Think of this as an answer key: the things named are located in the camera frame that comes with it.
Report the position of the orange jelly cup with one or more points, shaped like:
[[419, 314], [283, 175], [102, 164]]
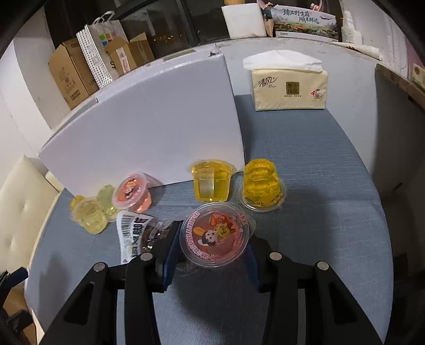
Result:
[[262, 185]]

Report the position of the yellow tissue pack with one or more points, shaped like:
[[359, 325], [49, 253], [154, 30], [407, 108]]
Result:
[[289, 89]]

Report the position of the small open cardboard box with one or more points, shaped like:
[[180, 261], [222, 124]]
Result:
[[132, 53]]

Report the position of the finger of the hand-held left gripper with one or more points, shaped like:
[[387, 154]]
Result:
[[18, 274]]

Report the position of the white foam box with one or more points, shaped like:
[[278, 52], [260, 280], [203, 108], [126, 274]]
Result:
[[244, 21]]

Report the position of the pale yellow jelly cup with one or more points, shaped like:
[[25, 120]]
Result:
[[89, 217]]

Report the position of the rolled white paper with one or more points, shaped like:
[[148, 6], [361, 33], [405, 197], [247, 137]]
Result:
[[362, 49]]

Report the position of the white dotted paper bag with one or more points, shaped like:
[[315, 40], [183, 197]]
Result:
[[99, 49]]

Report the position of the white plastic bottle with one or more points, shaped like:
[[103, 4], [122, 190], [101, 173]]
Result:
[[350, 30]]

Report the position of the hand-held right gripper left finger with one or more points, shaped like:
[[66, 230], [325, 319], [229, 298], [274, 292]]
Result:
[[171, 262]]

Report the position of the pink plastic item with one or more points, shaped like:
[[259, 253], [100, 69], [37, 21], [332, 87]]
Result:
[[265, 3], [320, 3]]

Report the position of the yellow pomelo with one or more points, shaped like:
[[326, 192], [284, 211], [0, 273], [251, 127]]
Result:
[[232, 1]]

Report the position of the yellow cheese-shaped device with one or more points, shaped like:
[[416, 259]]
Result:
[[417, 72]]

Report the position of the cream leather sofa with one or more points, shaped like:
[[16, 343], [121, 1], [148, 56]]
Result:
[[23, 205]]

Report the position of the white barcode snack packet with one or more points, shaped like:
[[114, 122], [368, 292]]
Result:
[[132, 229]]

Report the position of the large brown cardboard box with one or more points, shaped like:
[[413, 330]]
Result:
[[66, 73]]

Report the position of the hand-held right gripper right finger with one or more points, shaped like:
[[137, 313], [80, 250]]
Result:
[[255, 268]]

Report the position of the red jelly cup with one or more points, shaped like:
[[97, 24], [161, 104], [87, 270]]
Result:
[[212, 235], [132, 192]]

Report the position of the small yellow jelly cup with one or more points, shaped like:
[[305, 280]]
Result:
[[76, 202]]

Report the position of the clear yellow jelly cup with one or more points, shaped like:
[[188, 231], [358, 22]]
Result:
[[211, 182]]

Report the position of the white cardboard box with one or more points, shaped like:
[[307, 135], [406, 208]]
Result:
[[149, 116]]

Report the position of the printed landscape gift box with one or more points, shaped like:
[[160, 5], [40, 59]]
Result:
[[305, 23]]

